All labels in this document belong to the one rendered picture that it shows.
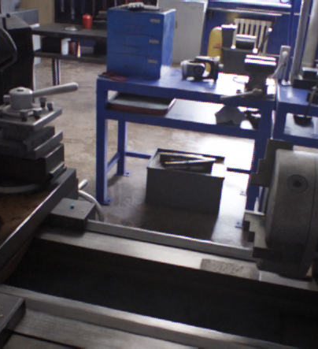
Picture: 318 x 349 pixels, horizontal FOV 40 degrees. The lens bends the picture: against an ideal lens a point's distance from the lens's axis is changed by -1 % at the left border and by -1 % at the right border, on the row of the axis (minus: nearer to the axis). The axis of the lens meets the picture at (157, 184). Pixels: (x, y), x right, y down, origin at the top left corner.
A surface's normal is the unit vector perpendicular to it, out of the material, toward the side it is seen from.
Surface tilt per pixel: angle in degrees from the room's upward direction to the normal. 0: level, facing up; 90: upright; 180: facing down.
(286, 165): 19
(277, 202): 55
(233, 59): 90
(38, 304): 48
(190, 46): 90
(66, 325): 0
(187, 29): 90
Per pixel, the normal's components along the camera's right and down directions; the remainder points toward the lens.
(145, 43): -0.22, 0.43
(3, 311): 0.07, -0.89
